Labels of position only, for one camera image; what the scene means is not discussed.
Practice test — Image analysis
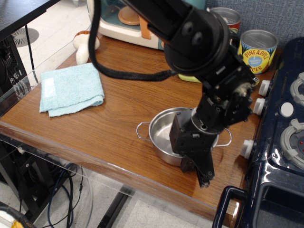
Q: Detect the plush mushroom toy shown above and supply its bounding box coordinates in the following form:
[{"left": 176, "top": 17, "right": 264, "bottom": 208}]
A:
[{"left": 73, "top": 30, "right": 90, "bottom": 65}]

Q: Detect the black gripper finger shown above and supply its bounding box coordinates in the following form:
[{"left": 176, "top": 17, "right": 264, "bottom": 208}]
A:
[
  {"left": 180, "top": 158, "right": 196, "bottom": 173},
  {"left": 196, "top": 168, "right": 215, "bottom": 188}
]

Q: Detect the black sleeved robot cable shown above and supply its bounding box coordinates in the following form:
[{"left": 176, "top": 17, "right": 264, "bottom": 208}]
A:
[{"left": 87, "top": 0, "right": 178, "bottom": 83}]

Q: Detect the pineapple slices can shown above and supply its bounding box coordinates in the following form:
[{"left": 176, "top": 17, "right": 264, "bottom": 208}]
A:
[{"left": 238, "top": 29, "right": 279, "bottom": 75}]

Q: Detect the small stainless steel pan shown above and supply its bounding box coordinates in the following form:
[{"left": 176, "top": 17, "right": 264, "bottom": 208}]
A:
[{"left": 136, "top": 107, "right": 232, "bottom": 167}]

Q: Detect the toy microwave oven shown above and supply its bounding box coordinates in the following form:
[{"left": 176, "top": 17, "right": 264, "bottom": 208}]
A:
[{"left": 86, "top": 0, "right": 206, "bottom": 50}]

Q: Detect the black desk top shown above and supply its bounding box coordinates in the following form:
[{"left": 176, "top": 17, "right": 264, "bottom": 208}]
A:
[{"left": 0, "top": 0, "right": 59, "bottom": 40}]

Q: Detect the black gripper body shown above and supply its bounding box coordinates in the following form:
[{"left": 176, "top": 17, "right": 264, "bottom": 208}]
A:
[{"left": 169, "top": 109, "right": 218, "bottom": 173}]

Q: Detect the dark blue toy stove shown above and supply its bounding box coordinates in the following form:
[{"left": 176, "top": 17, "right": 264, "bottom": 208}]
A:
[{"left": 212, "top": 38, "right": 304, "bottom": 228}]

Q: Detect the blue cable under table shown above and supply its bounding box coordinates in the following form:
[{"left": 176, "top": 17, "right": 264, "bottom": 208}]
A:
[{"left": 47, "top": 170, "right": 74, "bottom": 228}]

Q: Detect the white stove knob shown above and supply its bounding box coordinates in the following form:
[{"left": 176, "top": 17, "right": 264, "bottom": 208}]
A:
[
  {"left": 258, "top": 80, "right": 271, "bottom": 97},
  {"left": 240, "top": 140, "right": 254, "bottom": 159},
  {"left": 253, "top": 98, "right": 266, "bottom": 115}
]

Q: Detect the orange toy plate in microwave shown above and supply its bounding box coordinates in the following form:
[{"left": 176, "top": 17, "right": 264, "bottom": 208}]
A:
[{"left": 118, "top": 6, "right": 140, "bottom": 26}]

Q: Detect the light blue folded cloth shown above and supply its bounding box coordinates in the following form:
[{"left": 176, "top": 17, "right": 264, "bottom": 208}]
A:
[{"left": 39, "top": 63, "right": 105, "bottom": 117}]

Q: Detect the tomato sauce can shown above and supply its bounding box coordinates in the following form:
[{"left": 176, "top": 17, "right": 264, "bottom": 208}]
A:
[{"left": 209, "top": 7, "right": 242, "bottom": 35}]

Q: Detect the spoon with green carrot handle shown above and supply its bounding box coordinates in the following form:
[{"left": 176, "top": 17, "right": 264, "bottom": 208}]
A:
[{"left": 178, "top": 74, "right": 201, "bottom": 83}]

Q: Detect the black table leg frame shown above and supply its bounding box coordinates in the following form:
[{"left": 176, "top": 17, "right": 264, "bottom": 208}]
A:
[{"left": 97, "top": 188, "right": 132, "bottom": 228}]

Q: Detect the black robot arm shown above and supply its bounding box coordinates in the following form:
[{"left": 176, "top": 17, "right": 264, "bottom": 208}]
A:
[{"left": 126, "top": 0, "right": 257, "bottom": 187}]

